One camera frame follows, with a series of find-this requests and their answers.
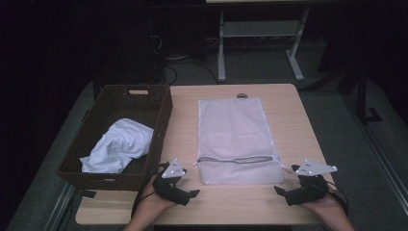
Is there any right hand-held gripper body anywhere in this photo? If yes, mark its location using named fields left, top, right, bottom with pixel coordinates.
left=284, top=159, right=339, bottom=206

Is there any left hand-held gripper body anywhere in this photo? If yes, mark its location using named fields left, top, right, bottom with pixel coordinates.
left=152, top=158, right=193, bottom=204

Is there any white garment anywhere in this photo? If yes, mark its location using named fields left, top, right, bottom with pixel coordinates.
left=80, top=117, right=155, bottom=174

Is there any white mesh laundry bag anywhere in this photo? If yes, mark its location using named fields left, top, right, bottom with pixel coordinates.
left=192, top=97, right=292, bottom=186

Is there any brown woven basket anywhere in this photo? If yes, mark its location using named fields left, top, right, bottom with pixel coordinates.
left=57, top=84, right=173, bottom=193

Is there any person's left hand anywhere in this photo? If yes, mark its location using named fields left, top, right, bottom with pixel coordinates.
left=136, top=175, right=176, bottom=222

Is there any person's right hand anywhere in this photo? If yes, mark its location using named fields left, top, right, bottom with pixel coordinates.
left=302, top=192, right=349, bottom=223

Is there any black metal stand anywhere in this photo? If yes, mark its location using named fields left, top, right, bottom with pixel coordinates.
left=357, top=68, right=383, bottom=124

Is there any desk with white metal legs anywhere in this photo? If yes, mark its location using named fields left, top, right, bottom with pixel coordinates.
left=205, top=0, right=341, bottom=83

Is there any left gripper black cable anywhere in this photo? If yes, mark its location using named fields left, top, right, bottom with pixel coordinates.
left=131, top=164, right=164, bottom=218

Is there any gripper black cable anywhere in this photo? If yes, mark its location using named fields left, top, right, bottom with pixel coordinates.
left=326, top=180, right=350, bottom=217
left=131, top=164, right=164, bottom=218

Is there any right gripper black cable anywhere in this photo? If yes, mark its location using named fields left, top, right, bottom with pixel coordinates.
left=326, top=180, right=350, bottom=217

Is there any metal floor rail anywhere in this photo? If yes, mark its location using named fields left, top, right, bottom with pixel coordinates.
left=342, top=95, right=408, bottom=208
left=43, top=182, right=77, bottom=231

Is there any black floor cable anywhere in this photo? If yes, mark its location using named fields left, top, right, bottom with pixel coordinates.
left=164, top=61, right=219, bottom=85
left=163, top=64, right=178, bottom=86

